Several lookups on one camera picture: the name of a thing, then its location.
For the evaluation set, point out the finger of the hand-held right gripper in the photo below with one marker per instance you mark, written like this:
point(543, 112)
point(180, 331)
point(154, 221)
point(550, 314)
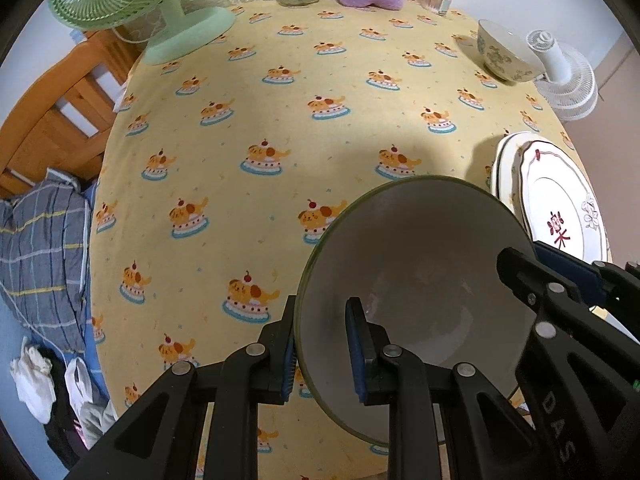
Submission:
point(575, 275)
point(520, 270)

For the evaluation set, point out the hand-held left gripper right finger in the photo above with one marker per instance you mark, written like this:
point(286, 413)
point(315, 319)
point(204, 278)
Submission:
point(357, 355)

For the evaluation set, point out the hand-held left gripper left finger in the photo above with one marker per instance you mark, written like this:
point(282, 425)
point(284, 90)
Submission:
point(285, 360)

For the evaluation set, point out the red pattern white plate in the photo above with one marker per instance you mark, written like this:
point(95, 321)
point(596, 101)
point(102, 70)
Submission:
point(555, 185)

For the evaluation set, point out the floral ceramic bowl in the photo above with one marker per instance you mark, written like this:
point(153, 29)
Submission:
point(425, 260)
point(505, 60)

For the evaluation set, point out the beige door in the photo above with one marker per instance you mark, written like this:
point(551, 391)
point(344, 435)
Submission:
point(620, 135)

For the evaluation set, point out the white standing fan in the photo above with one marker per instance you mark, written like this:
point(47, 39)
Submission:
point(570, 85)

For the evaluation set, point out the white plastic bag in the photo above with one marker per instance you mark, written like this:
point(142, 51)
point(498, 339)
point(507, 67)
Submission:
point(80, 385)

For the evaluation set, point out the yellow cake print tablecloth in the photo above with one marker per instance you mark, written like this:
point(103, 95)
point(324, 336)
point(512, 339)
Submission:
point(300, 135)

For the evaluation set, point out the dark clothing pile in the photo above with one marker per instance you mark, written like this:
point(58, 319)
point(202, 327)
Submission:
point(57, 435)

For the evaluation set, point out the white crumpled cloth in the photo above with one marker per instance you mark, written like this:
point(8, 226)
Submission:
point(35, 390)

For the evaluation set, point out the green desk fan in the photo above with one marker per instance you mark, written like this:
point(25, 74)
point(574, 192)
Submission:
point(175, 35)

